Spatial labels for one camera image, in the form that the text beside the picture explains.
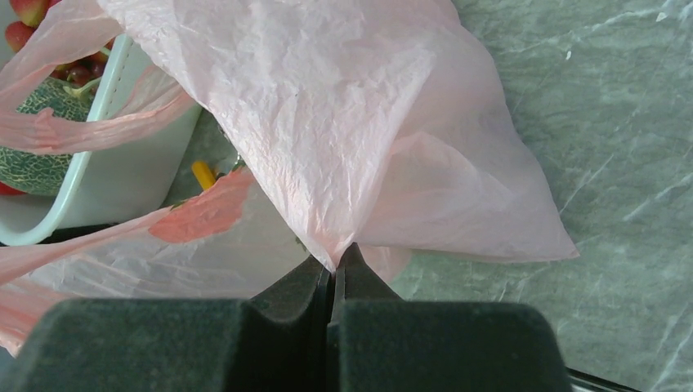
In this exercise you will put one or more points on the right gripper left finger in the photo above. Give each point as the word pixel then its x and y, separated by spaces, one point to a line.
pixel 269 342

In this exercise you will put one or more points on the red grape bunch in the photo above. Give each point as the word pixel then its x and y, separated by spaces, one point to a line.
pixel 88 68

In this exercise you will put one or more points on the white plastic basket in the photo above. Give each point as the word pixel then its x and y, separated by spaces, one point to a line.
pixel 103 187

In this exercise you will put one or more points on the pink plastic bag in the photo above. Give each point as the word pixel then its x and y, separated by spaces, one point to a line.
pixel 381 123

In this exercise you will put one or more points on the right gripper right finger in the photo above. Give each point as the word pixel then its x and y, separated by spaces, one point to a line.
pixel 376 341

